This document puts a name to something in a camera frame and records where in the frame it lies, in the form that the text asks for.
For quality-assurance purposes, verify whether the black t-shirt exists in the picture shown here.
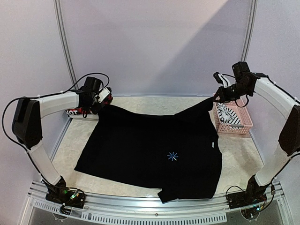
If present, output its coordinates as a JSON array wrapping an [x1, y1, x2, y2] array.
[[75, 98, 222, 203]]

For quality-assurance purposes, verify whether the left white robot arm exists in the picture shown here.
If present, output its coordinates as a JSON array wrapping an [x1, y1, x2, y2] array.
[[12, 74, 111, 186]]

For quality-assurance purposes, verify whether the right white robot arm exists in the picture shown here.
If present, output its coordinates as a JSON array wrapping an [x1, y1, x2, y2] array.
[[213, 61, 300, 204]]

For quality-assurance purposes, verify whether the red black plaid shirt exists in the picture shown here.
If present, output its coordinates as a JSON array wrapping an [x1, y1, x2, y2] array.
[[65, 87, 113, 118]]

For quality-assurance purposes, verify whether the black white striped garment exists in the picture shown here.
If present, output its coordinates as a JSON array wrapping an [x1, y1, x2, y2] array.
[[216, 103, 241, 125]]

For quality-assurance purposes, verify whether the pink plastic basket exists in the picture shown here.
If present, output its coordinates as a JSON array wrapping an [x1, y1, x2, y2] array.
[[212, 101, 253, 136]]

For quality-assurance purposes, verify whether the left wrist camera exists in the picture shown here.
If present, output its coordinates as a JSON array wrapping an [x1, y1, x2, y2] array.
[[97, 87, 111, 103]]

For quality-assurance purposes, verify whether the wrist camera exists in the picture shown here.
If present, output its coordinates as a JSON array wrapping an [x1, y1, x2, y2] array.
[[213, 72, 231, 88], [97, 87, 111, 103]]

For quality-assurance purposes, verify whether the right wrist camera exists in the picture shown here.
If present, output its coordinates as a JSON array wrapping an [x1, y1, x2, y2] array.
[[213, 72, 231, 88]]

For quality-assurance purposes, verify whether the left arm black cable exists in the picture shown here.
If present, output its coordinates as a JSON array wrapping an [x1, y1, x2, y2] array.
[[1, 73, 111, 150]]

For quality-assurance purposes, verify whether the right aluminium frame post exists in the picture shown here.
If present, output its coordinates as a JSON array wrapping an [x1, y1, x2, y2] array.
[[240, 0, 258, 61]]

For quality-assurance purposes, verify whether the aluminium frame post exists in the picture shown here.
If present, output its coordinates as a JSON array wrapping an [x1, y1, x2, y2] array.
[[53, 0, 78, 88], [240, 0, 258, 61]]

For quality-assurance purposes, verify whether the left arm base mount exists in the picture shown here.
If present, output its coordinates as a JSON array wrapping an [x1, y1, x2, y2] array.
[[45, 183, 87, 209]]

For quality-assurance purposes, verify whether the left aluminium frame post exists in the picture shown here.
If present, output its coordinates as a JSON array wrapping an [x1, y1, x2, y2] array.
[[53, 0, 78, 88]]

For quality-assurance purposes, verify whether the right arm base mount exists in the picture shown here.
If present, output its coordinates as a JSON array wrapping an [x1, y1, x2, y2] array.
[[225, 184, 276, 212]]

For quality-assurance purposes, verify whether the aluminium front rail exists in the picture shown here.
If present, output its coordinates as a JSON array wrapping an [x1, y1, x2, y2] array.
[[20, 181, 293, 225]]

